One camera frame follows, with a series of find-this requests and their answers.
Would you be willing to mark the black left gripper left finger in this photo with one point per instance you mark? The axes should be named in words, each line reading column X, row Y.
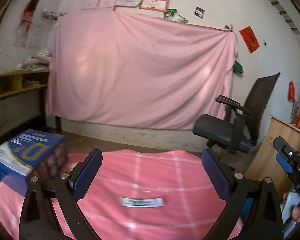
column 38, row 218

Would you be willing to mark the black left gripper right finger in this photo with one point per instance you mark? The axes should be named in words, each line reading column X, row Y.
column 253, row 202

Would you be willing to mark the person right hand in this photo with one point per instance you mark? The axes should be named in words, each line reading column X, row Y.
column 289, row 207

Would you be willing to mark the wooden cabinet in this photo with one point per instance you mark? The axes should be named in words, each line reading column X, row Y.
column 264, row 164

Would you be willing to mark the red cup on cabinet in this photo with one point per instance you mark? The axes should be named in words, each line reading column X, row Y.
column 297, row 121

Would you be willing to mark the pink tape roll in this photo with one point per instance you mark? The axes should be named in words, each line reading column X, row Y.
column 71, row 166

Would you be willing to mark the black office chair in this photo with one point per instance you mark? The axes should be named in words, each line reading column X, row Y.
column 240, row 128

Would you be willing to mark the blue cardboard box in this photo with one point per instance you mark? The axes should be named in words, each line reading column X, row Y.
column 31, row 153

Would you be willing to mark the red hanging lantern decoration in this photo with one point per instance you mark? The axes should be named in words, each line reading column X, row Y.
column 291, row 91

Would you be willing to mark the pink plaid tablecloth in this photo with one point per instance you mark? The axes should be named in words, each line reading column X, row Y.
column 191, row 205

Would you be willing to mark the green hanging item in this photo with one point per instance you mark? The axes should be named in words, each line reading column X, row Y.
column 237, row 68

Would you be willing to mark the large pink hanging sheet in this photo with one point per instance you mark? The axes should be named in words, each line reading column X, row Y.
column 134, row 70

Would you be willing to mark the red paper wall poster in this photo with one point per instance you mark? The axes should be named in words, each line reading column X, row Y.
column 249, row 39

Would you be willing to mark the wooden wall shelf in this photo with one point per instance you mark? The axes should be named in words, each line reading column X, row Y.
column 22, row 81

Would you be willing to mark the red hanging wall ornament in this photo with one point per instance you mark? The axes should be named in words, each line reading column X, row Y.
column 25, row 23

